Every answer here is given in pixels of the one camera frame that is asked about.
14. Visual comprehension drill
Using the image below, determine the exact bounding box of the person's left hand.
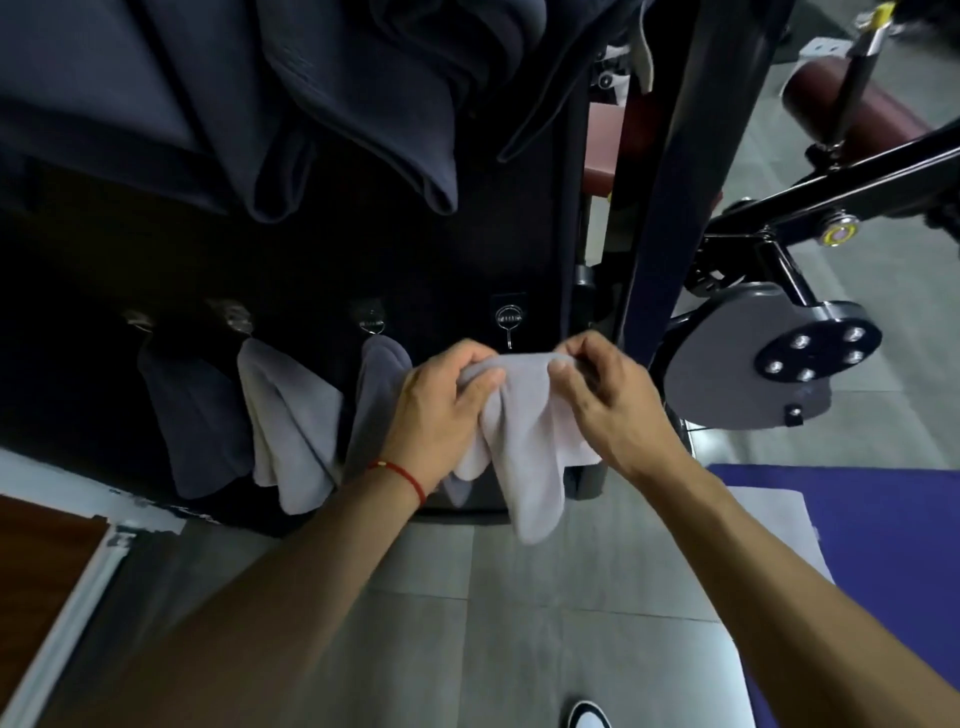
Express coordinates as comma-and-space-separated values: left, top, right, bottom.
377, 338, 508, 497

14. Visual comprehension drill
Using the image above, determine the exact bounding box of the person's right hand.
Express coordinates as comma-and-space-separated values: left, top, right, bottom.
547, 331, 692, 486

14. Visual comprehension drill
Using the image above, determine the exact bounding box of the purple ribbed mat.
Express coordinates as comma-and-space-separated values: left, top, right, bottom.
704, 462, 960, 728

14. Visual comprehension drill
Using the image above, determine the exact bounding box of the person's right forearm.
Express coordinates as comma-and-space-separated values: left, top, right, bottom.
641, 449, 960, 728

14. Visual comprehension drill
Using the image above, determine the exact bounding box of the person's left forearm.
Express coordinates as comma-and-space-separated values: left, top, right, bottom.
44, 468, 421, 728

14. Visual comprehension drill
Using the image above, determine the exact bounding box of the black weight stack machine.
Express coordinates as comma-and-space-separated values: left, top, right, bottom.
112, 0, 960, 519

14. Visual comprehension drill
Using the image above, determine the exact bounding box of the small white step stool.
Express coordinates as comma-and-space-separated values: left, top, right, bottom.
798, 38, 856, 66

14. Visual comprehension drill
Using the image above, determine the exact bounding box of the red string bracelet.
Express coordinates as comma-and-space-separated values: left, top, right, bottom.
367, 459, 429, 508

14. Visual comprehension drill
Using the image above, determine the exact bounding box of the white upright post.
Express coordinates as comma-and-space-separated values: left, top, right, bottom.
0, 446, 186, 538

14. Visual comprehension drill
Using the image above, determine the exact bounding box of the white wall pipe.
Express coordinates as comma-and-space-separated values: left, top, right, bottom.
0, 524, 141, 728

